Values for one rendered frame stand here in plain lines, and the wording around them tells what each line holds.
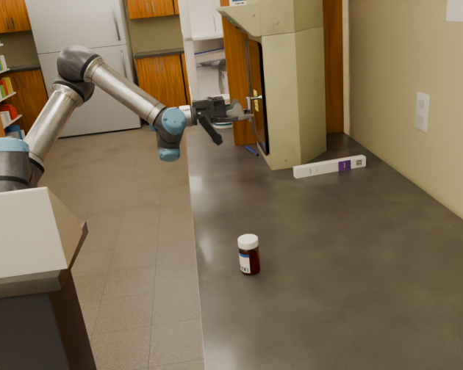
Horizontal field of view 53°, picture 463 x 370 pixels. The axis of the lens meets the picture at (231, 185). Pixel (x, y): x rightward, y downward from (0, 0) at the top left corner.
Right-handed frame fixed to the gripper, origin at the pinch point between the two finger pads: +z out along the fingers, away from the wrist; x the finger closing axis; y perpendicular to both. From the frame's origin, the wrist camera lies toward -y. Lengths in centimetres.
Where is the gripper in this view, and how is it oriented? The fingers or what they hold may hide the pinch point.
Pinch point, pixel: (248, 114)
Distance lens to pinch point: 168.8
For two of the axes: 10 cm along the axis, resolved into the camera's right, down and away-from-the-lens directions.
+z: 9.9, -1.3, 0.7
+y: -1.0, -9.3, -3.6
